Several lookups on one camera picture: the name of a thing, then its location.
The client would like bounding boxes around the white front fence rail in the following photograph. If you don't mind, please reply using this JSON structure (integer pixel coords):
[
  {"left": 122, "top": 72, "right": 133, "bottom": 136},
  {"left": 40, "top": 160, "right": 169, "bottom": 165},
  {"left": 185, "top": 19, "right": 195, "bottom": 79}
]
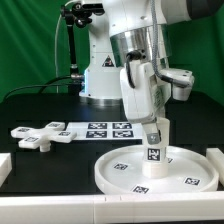
[{"left": 0, "top": 191, "right": 224, "bottom": 224}]

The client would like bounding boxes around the white marker tag sheet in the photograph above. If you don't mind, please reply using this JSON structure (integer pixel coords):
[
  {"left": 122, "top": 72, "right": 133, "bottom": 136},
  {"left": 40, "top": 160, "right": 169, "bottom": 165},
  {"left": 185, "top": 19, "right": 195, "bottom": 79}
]
[{"left": 66, "top": 122, "right": 142, "bottom": 140}]

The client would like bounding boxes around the black cable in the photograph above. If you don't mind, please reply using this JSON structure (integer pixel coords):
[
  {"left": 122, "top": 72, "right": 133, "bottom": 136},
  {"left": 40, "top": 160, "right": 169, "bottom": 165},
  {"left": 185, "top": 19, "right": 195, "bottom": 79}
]
[{"left": 1, "top": 75, "right": 83, "bottom": 101}]

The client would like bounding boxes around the white left fence block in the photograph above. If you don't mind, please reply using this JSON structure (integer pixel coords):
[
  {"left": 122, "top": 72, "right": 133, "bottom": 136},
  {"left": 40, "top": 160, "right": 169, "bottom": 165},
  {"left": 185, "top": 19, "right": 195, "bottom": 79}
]
[{"left": 0, "top": 153, "right": 12, "bottom": 187}]

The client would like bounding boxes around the white cross-shaped table base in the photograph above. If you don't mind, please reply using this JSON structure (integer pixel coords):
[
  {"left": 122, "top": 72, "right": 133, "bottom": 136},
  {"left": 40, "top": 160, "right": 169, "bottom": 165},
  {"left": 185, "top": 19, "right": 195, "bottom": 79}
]
[{"left": 11, "top": 122, "right": 77, "bottom": 152}]

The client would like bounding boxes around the white right fence block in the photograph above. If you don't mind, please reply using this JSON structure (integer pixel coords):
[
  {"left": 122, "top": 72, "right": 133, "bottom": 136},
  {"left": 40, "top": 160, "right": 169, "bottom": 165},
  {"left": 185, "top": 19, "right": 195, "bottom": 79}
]
[{"left": 206, "top": 148, "right": 224, "bottom": 187}]

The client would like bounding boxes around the white round table top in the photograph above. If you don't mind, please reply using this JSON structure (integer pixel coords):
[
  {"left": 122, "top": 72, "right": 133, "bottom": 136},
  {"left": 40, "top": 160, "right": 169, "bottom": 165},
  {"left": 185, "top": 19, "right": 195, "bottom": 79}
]
[{"left": 94, "top": 145, "right": 219, "bottom": 195}]

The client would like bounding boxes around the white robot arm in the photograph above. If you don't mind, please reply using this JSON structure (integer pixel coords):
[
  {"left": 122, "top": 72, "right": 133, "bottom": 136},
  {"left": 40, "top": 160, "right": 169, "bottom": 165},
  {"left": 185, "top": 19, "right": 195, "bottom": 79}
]
[{"left": 81, "top": 0, "right": 224, "bottom": 145}]

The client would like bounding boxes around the white fence block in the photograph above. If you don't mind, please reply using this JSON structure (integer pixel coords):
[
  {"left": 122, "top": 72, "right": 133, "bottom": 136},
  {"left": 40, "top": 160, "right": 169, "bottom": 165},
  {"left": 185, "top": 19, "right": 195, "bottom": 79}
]
[
  {"left": 206, "top": 148, "right": 224, "bottom": 187},
  {"left": 0, "top": 153, "right": 12, "bottom": 187}
]

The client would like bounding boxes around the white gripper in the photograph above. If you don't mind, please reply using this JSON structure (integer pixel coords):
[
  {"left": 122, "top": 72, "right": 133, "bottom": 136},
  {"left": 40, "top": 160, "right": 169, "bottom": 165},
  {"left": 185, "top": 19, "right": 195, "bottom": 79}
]
[{"left": 120, "top": 60, "right": 194, "bottom": 145}]

